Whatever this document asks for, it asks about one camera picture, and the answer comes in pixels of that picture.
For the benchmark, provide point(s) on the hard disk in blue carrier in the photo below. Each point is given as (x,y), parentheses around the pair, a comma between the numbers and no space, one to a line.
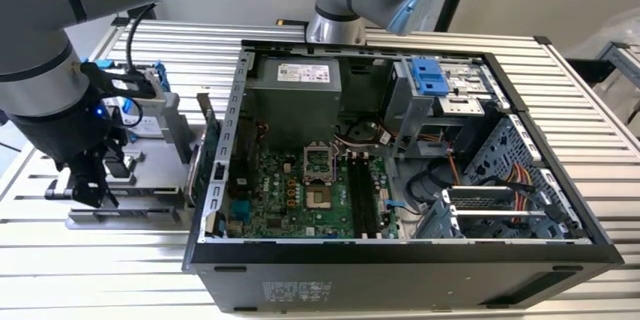
(147,125)

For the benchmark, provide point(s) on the green graphics card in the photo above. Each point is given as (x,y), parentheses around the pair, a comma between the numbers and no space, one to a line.
(212,136)

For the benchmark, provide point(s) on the blue plastic drive latch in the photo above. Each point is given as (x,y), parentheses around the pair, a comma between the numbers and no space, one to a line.
(427,76)

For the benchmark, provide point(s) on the grey power supply unit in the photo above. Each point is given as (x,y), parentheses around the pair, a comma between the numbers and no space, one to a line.
(295,110)

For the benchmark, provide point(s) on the green motherboard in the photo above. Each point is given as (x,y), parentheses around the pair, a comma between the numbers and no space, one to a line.
(280,215)

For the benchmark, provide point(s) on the black yellow connector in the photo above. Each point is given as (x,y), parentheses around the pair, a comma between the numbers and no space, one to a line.
(290,22)

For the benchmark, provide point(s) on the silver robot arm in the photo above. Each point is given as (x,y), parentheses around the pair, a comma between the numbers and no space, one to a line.
(40,72)

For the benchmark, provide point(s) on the clear plastic sheet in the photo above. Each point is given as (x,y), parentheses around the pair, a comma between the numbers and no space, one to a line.
(615,27)

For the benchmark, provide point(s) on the grey parts rack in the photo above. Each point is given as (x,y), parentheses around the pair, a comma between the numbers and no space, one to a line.
(160,170)

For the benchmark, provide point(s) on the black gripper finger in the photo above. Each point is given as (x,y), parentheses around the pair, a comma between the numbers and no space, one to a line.
(87,189)
(114,155)

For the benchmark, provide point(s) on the grey metal drive cage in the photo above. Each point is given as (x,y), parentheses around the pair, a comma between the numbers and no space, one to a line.
(460,106)

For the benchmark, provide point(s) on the wrist camera with black bracket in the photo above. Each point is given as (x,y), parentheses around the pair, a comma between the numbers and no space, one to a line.
(98,74)

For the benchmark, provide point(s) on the thin metal locking lever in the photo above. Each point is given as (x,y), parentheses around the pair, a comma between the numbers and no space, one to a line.
(335,170)

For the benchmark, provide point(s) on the black grey PC case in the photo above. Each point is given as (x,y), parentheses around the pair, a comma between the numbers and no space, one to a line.
(400,279)

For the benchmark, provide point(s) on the CPU socket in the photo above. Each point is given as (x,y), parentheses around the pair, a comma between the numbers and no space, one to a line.
(316,197)

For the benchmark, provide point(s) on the black round case speaker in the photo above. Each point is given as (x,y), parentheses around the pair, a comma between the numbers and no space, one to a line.
(363,130)

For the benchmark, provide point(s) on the perforated grey disk bay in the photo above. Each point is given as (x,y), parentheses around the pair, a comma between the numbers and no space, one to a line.
(495,147)

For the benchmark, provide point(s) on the black case fan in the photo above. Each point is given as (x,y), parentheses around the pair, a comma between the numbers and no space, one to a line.
(244,155)

